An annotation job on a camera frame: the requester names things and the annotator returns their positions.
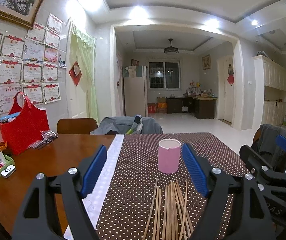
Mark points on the red diamond wall decoration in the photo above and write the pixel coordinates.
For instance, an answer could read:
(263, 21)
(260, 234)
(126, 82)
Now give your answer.
(75, 73)

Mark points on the white tall cabinet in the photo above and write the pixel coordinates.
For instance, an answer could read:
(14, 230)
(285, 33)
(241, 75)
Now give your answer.
(270, 92)

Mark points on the red hanging door ornament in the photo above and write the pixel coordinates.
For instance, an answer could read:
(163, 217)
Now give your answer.
(230, 78)

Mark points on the wooden chopstick leftmost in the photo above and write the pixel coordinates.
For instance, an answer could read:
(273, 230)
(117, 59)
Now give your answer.
(151, 210)

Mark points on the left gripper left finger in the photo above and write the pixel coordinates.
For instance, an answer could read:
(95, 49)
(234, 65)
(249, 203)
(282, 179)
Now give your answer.
(38, 216)

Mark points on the dark window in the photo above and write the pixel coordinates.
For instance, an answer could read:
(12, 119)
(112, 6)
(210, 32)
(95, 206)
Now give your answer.
(164, 75)

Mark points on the pink cylindrical cup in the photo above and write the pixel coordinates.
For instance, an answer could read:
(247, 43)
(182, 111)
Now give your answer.
(168, 155)

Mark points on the brown wooden chair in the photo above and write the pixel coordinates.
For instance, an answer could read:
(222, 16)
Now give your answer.
(76, 126)

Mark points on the dark wooden desk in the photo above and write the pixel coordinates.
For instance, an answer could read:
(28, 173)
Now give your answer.
(201, 107)

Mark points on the green curtain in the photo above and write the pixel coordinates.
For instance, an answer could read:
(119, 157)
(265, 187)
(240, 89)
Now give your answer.
(83, 53)

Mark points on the round ceiling lamp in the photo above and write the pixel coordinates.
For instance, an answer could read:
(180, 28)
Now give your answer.
(171, 50)

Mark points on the wooden chopstick right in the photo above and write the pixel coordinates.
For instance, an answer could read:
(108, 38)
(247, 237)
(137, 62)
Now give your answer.
(182, 231)

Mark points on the wooden chopstick centre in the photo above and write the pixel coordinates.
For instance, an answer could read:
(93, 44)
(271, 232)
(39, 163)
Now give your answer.
(172, 213)

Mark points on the white small device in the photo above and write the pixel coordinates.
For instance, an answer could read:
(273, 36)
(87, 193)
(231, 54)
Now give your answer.
(8, 171)

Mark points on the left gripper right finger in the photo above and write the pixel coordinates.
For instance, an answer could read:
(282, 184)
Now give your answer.
(249, 216)

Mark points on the framed picture far wall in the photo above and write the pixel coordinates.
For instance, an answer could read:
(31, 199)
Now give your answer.
(206, 62)

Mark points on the white refrigerator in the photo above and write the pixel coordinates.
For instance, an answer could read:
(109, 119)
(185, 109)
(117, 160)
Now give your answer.
(135, 90)

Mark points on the red tote bag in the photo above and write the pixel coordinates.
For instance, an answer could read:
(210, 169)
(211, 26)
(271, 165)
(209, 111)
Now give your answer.
(26, 128)

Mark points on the grey jacket on chair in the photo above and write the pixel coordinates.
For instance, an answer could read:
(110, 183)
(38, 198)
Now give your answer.
(128, 125)

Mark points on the red cardboard box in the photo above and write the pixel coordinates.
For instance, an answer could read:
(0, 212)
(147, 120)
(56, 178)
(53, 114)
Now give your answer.
(152, 108)

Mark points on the brown polka dot mat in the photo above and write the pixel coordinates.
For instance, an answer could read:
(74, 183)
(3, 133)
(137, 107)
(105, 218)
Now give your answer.
(127, 204)

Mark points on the dark jacket on chair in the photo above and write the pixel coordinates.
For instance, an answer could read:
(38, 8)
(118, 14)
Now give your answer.
(265, 145)

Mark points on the plastic packet of pens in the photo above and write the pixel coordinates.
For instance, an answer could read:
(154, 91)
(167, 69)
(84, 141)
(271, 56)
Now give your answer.
(47, 137)

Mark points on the wooden chopstick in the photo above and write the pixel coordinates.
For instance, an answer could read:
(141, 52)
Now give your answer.
(172, 213)
(159, 215)
(151, 210)
(182, 231)

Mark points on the orange cardboard box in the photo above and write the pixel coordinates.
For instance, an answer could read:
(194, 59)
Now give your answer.
(161, 105)

